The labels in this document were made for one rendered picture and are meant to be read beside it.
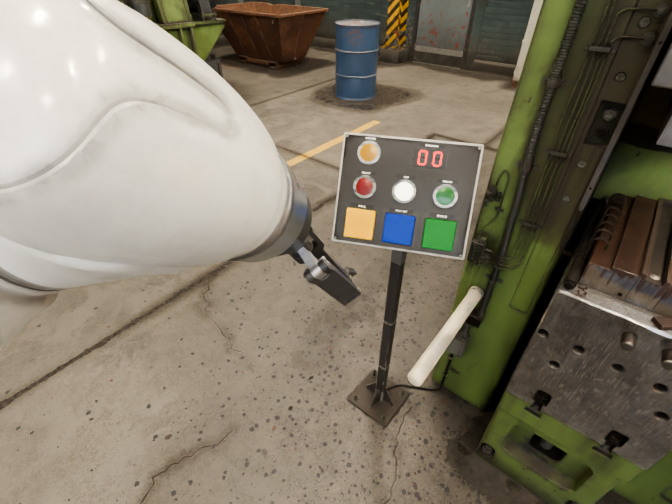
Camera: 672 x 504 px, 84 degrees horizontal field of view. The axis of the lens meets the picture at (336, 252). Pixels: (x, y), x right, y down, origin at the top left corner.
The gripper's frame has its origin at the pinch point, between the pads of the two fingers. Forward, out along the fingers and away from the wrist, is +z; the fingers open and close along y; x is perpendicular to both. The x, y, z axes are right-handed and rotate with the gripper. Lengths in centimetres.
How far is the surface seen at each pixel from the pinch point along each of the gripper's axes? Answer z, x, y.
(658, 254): 53, -58, -42
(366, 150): 40.9, -17.6, 19.9
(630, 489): 105, -24, -116
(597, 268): 48, -43, -36
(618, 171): 79, -79, -23
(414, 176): 42.6, -23.0, 7.5
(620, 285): 48, -45, -41
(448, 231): 45, -21, -8
